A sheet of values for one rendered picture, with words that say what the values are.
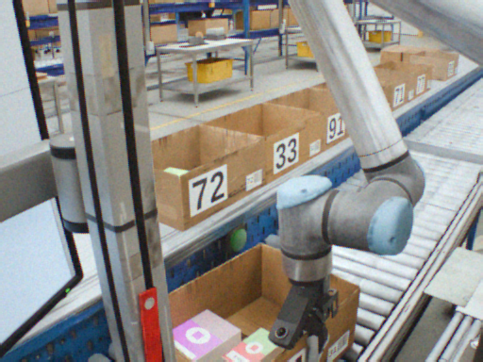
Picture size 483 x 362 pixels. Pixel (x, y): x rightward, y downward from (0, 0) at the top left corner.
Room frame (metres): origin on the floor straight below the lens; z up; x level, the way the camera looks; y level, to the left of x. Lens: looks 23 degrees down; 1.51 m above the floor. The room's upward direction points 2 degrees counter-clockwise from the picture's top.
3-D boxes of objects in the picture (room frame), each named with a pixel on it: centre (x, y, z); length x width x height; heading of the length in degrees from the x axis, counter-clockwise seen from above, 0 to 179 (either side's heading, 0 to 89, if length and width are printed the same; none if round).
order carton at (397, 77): (2.59, -0.84, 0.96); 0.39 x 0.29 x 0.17; 141
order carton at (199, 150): (1.37, 0.14, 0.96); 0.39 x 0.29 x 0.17; 141
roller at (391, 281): (1.19, -0.29, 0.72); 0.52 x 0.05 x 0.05; 51
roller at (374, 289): (1.13, -0.25, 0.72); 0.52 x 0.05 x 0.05; 51
